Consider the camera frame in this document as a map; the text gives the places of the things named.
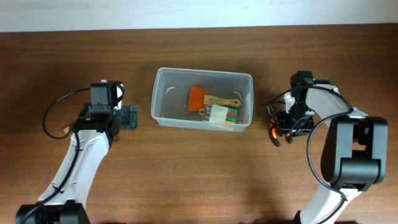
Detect orange black needle-nose pliers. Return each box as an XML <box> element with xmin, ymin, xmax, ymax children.
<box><xmin>267</xmin><ymin>103</ymin><xmax>293</xmax><ymax>147</ymax></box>

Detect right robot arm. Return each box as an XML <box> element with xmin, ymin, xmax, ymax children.
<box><xmin>267</xmin><ymin>70</ymin><xmax>388</xmax><ymax>224</ymax></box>

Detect left black cable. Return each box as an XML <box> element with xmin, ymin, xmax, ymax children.
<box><xmin>42</xmin><ymin>87</ymin><xmax>91</xmax><ymax>140</ymax></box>

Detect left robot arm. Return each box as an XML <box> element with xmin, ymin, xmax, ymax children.
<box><xmin>16</xmin><ymin>80</ymin><xmax>137</xmax><ymax>223</ymax></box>

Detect clear plastic container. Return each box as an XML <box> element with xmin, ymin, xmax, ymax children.
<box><xmin>151</xmin><ymin>67</ymin><xmax>254</xmax><ymax>133</ymax></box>

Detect right black cable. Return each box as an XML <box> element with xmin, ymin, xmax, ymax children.
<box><xmin>264</xmin><ymin>85</ymin><xmax>355</xmax><ymax>224</ymax></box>

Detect black cable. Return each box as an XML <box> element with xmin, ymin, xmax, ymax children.
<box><xmin>42</xmin><ymin>87</ymin><xmax>91</xmax><ymax>140</ymax></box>
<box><xmin>264</xmin><ymin>85</ymin><xmax>355</xmax><ymax>224</ymax></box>

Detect clear case coloured bits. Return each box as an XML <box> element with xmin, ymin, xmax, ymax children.
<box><xmin>199</xmin><ymin>105</ymin><xmax>238</xmax><ymax>124</ymax></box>

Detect orange scraper wooden handle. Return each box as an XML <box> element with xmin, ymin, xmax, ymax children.
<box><xmin>187</xmin><ymin>86</ymin><xmax>241</xmax><ymax>112</ymax></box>

